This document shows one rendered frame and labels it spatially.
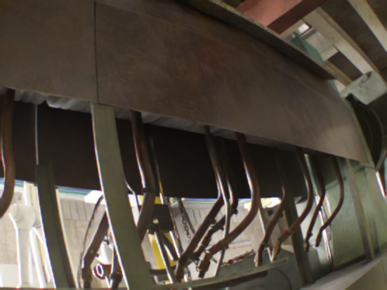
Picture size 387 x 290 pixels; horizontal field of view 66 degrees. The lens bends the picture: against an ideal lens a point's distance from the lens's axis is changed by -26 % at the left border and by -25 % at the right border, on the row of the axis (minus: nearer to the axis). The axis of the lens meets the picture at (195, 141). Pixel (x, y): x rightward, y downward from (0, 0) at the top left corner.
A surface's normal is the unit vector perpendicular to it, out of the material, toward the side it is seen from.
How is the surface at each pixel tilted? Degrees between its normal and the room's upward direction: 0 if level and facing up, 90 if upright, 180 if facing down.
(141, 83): 90
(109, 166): 90
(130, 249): 90
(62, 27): 90
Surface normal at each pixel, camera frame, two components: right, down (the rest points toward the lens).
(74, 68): 0.65, -0.46
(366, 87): -0.72, -0.12
